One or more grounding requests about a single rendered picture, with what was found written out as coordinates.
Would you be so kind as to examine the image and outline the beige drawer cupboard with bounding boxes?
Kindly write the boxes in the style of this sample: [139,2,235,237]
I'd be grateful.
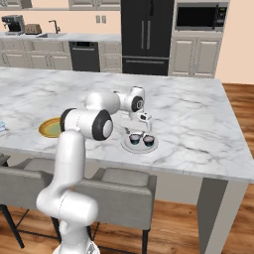
[98,41,123,74]

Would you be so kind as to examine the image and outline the yellow plate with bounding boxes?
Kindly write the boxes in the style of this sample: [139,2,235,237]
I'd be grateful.
[38,116,64,139]

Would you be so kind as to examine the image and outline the black fridge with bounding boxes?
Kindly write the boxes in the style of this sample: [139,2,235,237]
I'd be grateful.
[120,0,176,76]

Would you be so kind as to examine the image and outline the sink basin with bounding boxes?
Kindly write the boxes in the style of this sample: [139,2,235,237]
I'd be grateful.
[35,32,67,40]

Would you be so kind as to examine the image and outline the grey upholstered stool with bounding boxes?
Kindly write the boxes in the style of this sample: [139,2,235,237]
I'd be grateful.
[0,154,56,250]
[72,167,159,254]

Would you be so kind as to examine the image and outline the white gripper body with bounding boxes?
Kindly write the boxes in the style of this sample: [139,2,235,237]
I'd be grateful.
[119,113,152,134]

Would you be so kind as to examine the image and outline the silver toaster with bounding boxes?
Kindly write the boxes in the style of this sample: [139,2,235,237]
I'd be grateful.
[24,23,43,36]

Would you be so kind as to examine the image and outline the beige wall cupboards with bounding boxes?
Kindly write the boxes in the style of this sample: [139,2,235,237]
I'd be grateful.
[0,0,122,12]

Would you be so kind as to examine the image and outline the dark tap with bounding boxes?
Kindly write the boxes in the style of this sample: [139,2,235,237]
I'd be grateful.
[48,19,62,35]

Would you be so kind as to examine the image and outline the white plate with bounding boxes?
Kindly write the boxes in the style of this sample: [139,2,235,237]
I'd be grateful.
[120,133,160,155]

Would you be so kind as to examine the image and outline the black coffee machine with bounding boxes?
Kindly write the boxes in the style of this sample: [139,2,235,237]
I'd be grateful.
[1,14,26,36]

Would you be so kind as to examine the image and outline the beige base cupboards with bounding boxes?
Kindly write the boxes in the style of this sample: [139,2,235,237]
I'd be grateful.
[0,39,72,71]

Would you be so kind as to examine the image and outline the black microwave oven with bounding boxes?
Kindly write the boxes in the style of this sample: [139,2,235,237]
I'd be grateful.
[175,2,229,33]

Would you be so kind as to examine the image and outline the black dishwasher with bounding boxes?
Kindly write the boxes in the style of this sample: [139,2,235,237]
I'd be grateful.
[67,41,101,73]

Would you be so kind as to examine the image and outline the dark blue yogurt container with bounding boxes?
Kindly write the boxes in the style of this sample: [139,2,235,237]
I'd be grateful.
[142,134,156,148]
[128,133,142,146]

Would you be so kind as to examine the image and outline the beige tall cupboard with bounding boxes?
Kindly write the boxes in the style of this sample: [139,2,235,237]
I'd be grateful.
[168,0,231,79]

